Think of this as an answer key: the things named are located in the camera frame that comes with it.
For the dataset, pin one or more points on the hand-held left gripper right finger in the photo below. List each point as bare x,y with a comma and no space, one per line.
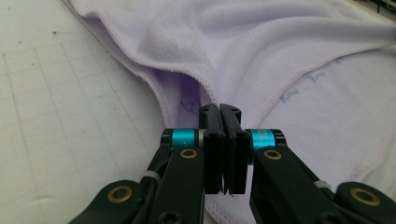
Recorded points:
280,180

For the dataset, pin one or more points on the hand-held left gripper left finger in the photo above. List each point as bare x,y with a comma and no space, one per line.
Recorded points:
183,174

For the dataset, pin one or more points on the lavender printed towel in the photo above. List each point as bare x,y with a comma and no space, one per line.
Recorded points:
264,56

